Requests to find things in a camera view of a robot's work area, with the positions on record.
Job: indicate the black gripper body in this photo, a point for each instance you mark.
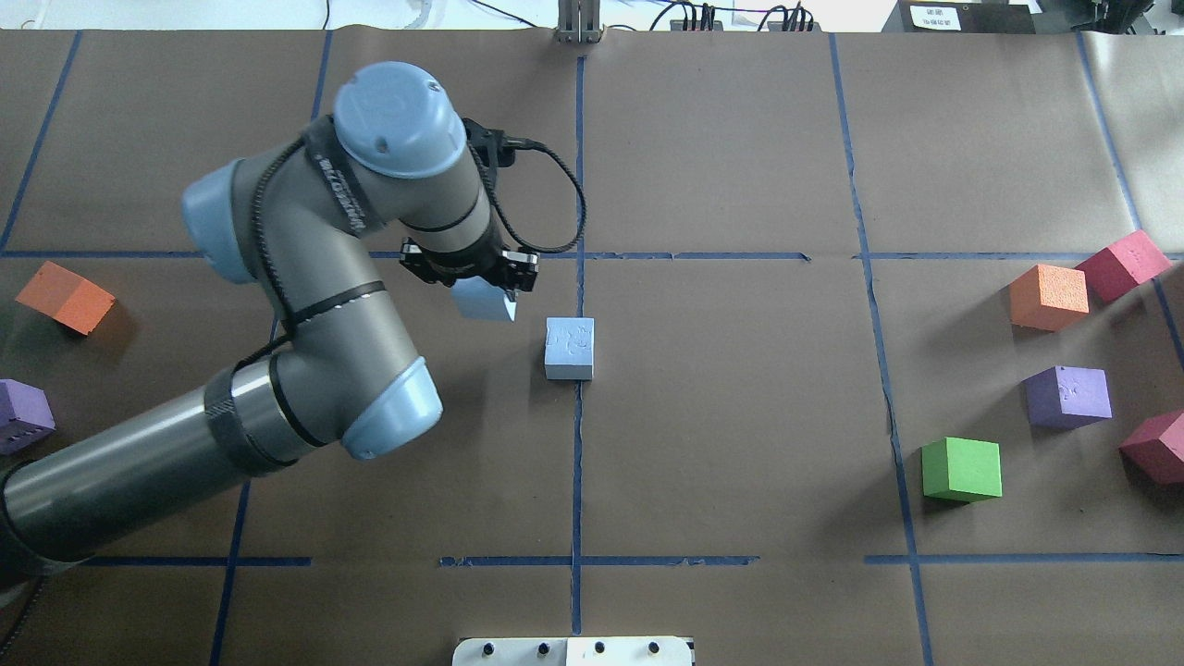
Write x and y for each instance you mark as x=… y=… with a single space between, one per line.
x=427 y=265

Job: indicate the light blue foam block smooth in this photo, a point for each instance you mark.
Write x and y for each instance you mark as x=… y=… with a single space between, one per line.
x=477 y=299

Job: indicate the light blue foam block textured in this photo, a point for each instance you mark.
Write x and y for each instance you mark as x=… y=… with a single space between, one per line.
x=569 y=353

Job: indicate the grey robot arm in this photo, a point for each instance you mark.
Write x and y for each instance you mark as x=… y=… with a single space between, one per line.
x=343 y=368

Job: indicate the orange foam block left side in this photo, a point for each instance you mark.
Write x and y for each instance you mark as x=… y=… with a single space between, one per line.
x=69 y=299

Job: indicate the orange foam block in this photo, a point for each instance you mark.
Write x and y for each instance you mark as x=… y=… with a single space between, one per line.
x=1048 y=297
x=69 y=299

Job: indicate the green foam block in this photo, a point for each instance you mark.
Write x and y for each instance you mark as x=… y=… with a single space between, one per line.
x=961 y=469

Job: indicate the purple foam block left side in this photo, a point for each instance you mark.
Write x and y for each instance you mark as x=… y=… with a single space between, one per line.
x=26 y=417

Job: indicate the purple foam block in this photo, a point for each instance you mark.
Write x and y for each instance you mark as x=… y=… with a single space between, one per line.
x=26 y=417
x=1066 y=397

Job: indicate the black box with label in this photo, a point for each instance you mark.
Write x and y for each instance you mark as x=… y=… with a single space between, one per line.
x=966 y=17

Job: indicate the orange foam block right side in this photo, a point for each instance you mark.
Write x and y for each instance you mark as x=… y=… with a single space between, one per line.
x=1048 y=297

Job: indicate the purple foam block right side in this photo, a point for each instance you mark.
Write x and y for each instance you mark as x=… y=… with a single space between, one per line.
x=1066 y=397

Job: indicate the magenta foam block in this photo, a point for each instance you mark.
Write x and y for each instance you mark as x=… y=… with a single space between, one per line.
x=1123 y=266
x=1156 y=447

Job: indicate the metal camera post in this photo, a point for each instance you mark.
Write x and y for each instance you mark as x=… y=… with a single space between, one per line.
x=578 y=21

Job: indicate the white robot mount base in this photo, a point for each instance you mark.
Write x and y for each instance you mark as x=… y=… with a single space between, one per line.
x=576 y=650

